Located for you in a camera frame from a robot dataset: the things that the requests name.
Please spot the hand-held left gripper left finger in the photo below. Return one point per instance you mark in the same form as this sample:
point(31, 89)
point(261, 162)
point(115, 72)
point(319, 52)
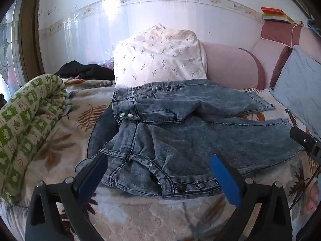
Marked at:
point(86, 185)

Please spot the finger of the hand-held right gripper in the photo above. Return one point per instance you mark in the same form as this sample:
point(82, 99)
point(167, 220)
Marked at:
point(308, 145)

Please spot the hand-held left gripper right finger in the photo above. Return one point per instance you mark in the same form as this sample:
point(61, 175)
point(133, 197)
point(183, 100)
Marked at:
point(225, 180)

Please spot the blue denim pants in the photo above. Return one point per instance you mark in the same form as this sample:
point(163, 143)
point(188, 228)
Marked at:
point(175, 143)

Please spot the person's right hand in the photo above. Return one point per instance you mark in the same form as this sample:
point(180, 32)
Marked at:
point(313, 200)

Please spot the leaf-print bed blanket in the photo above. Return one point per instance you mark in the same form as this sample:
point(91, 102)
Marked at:
point(62, 135)

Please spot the light blue pillow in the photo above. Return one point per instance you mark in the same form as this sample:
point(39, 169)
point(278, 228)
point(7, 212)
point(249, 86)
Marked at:
point(298, 85)

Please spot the green patterned quilt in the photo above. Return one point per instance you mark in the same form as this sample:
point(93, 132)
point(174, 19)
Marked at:
point(27, 120)

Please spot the black cloth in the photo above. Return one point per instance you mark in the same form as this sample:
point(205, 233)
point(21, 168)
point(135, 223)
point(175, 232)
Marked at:
point(85, 71)

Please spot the pink padded headboard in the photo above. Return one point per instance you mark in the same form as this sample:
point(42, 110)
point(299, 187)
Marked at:
point(225, 65)

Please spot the blue patterned cloth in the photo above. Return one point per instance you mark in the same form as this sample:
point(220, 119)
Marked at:
point(314, 26)

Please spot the white leaf-print pillow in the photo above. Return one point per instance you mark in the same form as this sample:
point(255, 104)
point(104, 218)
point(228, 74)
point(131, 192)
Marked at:
point(160, 57)

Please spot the red book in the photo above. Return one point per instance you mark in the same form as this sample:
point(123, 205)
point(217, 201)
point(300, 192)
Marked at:
point(272, 10)

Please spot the stained glass window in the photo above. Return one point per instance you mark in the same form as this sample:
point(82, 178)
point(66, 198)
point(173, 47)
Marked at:
point(10, 45)

